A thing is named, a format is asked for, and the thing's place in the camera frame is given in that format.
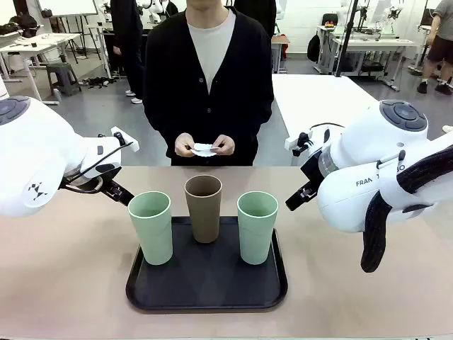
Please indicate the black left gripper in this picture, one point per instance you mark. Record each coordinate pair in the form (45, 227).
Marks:
(111, 189)

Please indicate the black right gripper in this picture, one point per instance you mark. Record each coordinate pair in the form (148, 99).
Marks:
(313, 170)

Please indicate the light green plastic cup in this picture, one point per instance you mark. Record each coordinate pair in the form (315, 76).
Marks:
(256, 230)
(152, 230)

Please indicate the brown plastic cup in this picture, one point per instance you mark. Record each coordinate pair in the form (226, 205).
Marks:
(204, 216)

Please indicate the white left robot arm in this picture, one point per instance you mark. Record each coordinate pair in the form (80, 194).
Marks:
(35, 148)

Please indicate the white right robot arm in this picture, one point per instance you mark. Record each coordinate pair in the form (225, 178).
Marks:
(361, 156)

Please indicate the person's left forearm black sleeve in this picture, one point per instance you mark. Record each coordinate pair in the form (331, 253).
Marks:
(256, 124)

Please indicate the person's right forearm black sleeve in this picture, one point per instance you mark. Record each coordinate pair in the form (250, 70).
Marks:
(159, 124)

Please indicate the person's right hand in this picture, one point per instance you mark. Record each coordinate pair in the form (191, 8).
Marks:
(184, 145)

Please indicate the person's left hand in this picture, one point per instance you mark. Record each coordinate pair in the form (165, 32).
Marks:
(226, 145)

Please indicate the white table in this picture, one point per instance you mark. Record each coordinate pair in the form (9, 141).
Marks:
(318, 102)

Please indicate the black plastic serving tray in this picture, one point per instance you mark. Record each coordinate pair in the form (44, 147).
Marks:
(209, 283)

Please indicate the grey plastic stool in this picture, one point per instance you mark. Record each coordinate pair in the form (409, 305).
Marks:
(63, 76)

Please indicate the black backpack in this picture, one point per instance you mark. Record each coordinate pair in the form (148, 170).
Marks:
(313, 47)

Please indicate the bystander in black clothes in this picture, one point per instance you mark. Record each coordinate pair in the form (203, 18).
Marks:
(129, 42)

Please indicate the white lab desk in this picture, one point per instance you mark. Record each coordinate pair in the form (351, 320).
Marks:
(375, 44)

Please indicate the white desk with clutter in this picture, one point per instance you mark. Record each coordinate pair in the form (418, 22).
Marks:
(42, 40)

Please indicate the bystander in black coat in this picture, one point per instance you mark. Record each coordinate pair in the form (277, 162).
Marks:
(262, 14)

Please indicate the white whiteboard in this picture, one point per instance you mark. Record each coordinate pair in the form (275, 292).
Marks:
(67, 7)

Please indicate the bystander in dark shorts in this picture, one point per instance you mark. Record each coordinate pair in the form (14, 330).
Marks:
(440, 42)

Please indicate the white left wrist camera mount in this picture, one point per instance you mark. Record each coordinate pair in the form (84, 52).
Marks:
(131, 146)

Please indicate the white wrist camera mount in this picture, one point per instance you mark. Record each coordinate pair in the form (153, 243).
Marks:
(131, 146)
(292, 141)

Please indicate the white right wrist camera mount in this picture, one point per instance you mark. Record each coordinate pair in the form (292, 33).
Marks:
(292, 141)

